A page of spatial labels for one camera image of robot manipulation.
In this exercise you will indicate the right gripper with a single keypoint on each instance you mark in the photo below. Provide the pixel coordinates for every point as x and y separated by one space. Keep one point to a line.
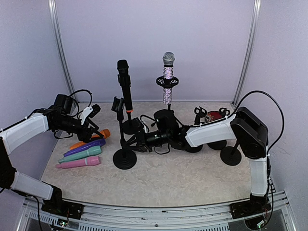
141 142

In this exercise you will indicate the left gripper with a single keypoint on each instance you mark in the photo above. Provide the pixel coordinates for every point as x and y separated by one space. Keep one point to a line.
85 137

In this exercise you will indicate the purple toy microphone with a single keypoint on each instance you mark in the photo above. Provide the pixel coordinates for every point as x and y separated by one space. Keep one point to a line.
99 142

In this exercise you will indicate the orange toy microphone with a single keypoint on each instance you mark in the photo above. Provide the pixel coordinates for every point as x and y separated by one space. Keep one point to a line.
105 132

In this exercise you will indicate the mint green toy microphone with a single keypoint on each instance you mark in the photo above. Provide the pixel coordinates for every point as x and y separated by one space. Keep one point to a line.
92 151

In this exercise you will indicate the pink toy microphone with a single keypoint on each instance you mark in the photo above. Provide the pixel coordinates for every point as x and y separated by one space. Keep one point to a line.
89 161

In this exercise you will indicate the short black microphone stand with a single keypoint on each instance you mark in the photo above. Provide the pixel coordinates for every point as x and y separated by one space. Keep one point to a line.
219 145

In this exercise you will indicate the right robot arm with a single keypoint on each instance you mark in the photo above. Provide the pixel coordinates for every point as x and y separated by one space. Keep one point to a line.
249 132

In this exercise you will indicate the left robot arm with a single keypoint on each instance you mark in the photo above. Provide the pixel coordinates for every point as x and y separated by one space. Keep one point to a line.
56 118

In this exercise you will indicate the black tripod microphone stand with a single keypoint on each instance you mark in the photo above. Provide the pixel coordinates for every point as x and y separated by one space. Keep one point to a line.
167 85

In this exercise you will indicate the silver glitter microphone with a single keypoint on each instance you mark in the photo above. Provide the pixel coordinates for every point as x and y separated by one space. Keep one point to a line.
168 60

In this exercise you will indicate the red patterned plate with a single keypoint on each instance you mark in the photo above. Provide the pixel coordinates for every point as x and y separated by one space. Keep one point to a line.
212 116

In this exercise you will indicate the black wireless microphone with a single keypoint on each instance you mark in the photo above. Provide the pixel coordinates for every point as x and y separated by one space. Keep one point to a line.
125 83

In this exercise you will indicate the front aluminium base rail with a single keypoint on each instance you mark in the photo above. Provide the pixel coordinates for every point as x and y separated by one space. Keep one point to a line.
96 217

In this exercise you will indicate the left aluminium frame post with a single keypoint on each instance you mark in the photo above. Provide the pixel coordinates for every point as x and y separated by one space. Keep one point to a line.
59 44

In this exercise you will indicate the aluminium frame post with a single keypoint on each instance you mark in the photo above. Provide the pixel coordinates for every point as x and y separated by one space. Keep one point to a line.
59 44
248 51

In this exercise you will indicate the right aluminium frame post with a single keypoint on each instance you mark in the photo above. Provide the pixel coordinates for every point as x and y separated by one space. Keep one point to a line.
248 51

